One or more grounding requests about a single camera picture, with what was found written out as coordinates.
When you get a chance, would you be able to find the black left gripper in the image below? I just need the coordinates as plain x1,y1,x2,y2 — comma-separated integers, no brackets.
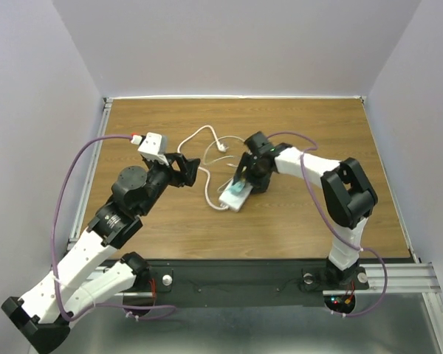
138,152,201,217

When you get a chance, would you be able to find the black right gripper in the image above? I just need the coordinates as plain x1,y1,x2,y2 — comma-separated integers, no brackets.
233,151,272,194

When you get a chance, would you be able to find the white power strip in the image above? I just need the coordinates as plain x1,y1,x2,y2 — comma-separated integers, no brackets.
219,179,252,212

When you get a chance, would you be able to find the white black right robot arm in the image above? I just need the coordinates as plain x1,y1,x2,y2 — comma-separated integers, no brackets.
219,131,378,288

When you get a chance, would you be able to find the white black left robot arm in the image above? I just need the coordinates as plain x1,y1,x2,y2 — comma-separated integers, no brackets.
1,153,200,353

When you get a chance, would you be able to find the teal charger plug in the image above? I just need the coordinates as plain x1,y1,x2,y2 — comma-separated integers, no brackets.
228,180,246,195

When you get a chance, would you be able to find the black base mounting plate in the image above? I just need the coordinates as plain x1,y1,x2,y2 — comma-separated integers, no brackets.
121,259,369,309

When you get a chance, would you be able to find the white power strip cord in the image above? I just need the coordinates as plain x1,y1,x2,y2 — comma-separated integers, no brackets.
176,125,232,212

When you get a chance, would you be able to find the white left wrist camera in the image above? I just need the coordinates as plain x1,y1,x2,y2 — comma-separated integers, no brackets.
137,132,169,166

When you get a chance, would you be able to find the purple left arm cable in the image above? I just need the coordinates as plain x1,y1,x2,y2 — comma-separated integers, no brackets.
49,133,176,321

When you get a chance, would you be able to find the aluminium frame rail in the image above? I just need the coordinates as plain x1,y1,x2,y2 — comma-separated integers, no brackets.
51,98,439,353

